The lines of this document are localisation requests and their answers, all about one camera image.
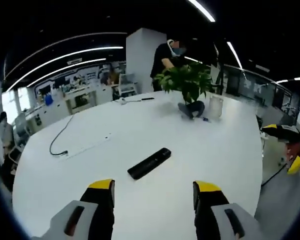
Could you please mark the dark grey curved object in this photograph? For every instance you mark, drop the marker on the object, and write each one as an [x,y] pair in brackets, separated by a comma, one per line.
[192,108]

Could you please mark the person's right hand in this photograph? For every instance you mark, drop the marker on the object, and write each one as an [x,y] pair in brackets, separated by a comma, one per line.
[293,149]

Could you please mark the black pen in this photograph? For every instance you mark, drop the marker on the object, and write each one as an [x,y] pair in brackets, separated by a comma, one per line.
[147,99]

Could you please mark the black tripod stand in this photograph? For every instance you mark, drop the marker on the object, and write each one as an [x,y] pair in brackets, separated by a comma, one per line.
[220,75]

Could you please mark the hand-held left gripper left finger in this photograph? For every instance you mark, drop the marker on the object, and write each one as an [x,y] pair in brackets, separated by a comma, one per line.
[100,215]

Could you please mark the green potted plant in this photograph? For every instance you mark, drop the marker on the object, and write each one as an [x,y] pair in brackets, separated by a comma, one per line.
[187,80]

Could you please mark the white chair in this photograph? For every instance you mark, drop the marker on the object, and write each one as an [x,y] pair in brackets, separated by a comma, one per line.
[127,85]

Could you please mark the blue box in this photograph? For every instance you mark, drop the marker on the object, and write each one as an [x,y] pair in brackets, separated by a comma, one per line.
[48,100]

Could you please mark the white flat table strip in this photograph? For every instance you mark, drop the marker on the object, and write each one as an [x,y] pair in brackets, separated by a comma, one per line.
[90,145]

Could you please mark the black remote control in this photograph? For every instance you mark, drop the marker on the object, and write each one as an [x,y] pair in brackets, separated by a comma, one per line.
[150,162]

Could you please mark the long ceiling light strip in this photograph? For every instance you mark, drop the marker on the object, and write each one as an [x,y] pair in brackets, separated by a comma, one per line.
[202,10]
[233,53]

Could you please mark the clear plastic jug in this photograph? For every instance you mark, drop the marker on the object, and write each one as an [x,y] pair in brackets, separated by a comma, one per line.
[215,106]

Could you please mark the small white object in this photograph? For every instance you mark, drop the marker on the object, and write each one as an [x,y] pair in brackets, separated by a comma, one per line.
[122,101]

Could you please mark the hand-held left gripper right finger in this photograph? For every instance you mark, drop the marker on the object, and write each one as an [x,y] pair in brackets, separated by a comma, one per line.
[205,215]

